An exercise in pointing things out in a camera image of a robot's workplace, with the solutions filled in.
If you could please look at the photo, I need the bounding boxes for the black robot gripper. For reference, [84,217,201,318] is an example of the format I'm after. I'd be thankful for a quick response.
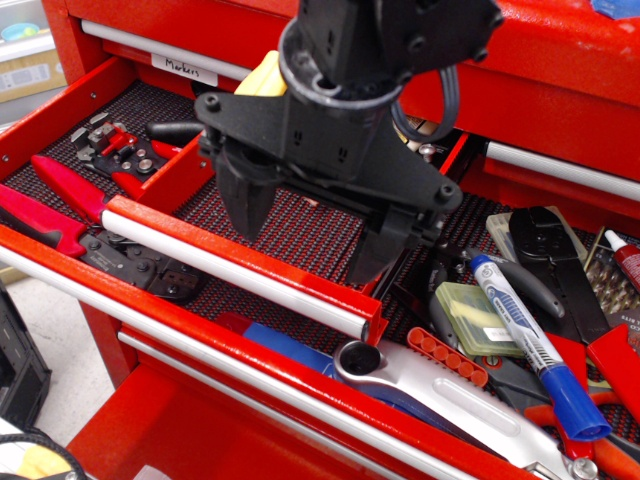
[193,29,464,286]

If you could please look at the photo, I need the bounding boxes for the blue capped white marker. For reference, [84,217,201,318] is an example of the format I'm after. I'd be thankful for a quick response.
[470,254,612,441]

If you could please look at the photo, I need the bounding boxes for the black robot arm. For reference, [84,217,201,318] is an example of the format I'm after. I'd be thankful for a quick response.
[195,1,503,284]

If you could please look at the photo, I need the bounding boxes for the red upper open drawer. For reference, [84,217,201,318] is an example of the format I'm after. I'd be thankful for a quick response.
[0,54,471,347]

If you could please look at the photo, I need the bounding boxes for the red open drawer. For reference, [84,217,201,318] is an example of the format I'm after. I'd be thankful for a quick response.
[1,186,639,479]
[0,54,471,347]

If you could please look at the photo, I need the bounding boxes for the red lower open drawer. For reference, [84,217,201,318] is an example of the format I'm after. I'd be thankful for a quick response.
[1,186,639,479]

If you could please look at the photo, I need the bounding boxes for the small silver knob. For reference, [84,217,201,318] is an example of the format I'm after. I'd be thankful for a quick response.
[417,144,438,163]

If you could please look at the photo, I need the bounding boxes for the yellow tape measure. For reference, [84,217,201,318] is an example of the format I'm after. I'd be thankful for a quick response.
[234,50,287,97]

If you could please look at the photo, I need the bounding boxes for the red bit holder strip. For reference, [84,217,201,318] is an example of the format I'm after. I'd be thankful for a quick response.
[407,327,489,388]

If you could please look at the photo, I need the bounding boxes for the clear plastic bit case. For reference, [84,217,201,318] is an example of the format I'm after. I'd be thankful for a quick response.
[486,206,588,264]

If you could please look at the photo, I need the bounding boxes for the green transparent bit case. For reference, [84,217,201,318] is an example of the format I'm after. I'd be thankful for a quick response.
[435,282,524,358]

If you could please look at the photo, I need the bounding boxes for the white markers label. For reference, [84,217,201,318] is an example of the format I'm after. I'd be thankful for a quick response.
[151,53,218,87]

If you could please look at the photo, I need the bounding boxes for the red tool chest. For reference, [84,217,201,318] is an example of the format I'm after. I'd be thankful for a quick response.
[44,1,639,479]

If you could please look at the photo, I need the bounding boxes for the silver metal hand tool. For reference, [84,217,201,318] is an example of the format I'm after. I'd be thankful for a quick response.
[333,340,597,479]

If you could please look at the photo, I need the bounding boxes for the red threadlocker bottle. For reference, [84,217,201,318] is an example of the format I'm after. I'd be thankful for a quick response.
[604,230,640,291]

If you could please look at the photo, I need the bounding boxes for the drill bit set package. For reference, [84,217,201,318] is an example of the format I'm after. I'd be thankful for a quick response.
[585,227,639,334]

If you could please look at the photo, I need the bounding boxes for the storage shelf with boxes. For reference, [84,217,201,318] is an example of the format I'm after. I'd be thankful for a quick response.
[1,1,67,130]

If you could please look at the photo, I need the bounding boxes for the black crate on floor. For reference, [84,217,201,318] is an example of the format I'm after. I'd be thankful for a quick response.
[1,284,52,430]

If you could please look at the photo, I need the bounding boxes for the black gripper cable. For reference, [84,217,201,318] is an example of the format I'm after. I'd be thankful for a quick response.
[390,63,460,145]

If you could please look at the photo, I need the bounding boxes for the grey handled pliers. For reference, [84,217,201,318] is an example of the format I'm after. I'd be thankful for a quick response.
[425,240,565,356]

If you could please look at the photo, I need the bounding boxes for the black tool handle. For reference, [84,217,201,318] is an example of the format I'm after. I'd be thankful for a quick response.
[145,120,204,147]

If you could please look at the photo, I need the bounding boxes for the red handled crimping tool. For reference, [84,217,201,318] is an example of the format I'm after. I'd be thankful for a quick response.
[1,186,206,304]

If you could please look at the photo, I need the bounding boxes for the red handled wire stripper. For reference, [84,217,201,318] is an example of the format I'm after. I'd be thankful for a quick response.
[31,112,181,224]

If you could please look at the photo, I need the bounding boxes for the black crimper red handles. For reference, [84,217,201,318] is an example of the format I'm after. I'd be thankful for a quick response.
[509,206,639,419]

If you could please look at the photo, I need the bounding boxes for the orange handled cutters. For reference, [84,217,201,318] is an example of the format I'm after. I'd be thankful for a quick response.
[518,390,639,479]

